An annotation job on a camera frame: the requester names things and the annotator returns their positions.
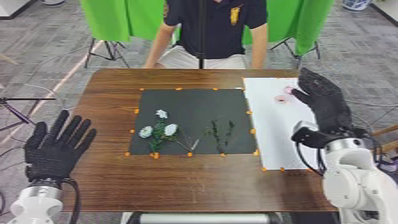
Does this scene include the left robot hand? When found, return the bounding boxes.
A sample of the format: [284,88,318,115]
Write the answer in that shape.
[23,109,97,183]

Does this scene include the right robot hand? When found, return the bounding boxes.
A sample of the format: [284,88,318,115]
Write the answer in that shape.
[289,67,355,134]

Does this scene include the dark mat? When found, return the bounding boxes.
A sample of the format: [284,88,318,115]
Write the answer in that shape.
[128,88,261,156]

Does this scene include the person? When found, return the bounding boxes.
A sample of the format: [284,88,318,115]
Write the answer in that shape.
[142,0,270,70]

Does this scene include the white sheet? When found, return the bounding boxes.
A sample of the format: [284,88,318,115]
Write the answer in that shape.
[241,77,327,171]

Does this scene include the black tripod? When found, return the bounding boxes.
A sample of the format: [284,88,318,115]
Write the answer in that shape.
[0,96,58,132]

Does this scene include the white flower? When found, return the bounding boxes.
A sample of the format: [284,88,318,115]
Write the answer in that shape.
[136,125,165,154]
[161,123,202,153]
[152,109,170,134]

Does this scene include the black backdrop stand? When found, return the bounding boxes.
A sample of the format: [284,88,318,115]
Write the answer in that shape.
[268,36,323,70]
[83,37,133,70]

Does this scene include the green sprig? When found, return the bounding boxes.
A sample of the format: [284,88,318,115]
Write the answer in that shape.
[202,120,227,154]

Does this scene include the black stand pole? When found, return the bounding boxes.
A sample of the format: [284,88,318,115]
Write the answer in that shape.
[197,0,208,70]

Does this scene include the pale grey bar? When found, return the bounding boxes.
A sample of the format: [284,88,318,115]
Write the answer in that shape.
[126,212,280,224]

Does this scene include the black cable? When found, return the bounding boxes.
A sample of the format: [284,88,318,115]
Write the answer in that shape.
[293,141,328,177]
[60,178,83,224]

